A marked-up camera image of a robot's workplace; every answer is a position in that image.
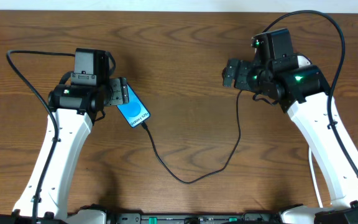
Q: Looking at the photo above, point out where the blue Galaxy smartphone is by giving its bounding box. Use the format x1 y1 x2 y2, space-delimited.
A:
117 85 151 128

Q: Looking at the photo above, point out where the black charging cable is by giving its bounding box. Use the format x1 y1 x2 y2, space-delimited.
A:
140 90 242 185

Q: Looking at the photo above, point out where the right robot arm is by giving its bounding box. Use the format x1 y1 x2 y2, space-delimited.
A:
223 29 358 223

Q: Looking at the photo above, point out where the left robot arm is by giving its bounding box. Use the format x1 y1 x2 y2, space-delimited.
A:
0 48 129 223

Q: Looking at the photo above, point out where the white USB charger adapter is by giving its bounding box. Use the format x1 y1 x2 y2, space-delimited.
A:
297 54 312 67

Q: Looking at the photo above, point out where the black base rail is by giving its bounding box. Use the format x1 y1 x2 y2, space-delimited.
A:
107 212 282 224

